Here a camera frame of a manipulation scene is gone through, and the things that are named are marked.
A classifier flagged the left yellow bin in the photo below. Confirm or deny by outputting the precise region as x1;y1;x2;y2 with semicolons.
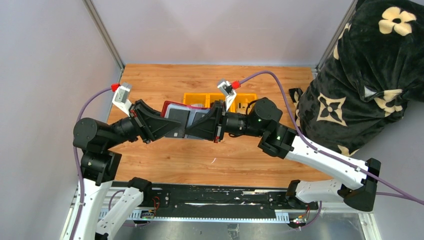
183;92;210;108

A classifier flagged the black floral blanket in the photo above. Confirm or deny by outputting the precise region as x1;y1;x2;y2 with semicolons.
290;0;424;156

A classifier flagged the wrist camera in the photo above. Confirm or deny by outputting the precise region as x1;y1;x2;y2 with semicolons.
110;82;132;116
217;79;241;112

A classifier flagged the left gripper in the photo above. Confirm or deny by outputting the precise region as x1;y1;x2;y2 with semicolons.
105;98;183;149

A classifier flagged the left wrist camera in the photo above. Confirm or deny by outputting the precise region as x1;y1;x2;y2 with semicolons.
110;82;132;116

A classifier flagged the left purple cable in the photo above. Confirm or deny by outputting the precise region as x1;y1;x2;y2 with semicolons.
67;82;133;240

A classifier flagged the purple cable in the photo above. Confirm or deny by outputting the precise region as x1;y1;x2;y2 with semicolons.
67;82;133;240
231;70;424;230

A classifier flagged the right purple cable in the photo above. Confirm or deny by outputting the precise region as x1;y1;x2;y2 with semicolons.
231;70;424;230

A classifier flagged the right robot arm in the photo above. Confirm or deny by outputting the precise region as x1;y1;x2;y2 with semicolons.
185;97;381;212

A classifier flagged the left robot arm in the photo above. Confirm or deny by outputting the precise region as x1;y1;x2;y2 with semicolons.
65;100;182;240

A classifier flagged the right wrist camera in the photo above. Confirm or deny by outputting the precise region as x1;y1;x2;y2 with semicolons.
217;79;241;112

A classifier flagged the tan cards stack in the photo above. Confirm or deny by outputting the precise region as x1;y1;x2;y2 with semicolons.
235;102;251;114

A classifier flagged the red leather card holder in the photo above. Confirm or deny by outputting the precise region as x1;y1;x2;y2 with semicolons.
161;101;210;140

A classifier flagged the white cards stack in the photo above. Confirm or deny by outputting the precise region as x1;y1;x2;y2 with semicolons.
189;103;205;109

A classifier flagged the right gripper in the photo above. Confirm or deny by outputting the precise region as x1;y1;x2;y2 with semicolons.
185;98;265;143

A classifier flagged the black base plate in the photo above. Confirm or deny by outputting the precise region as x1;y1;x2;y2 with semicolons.
140;183;318;220

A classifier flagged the aluminium frame rail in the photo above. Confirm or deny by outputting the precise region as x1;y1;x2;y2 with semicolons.
59;186;382;240

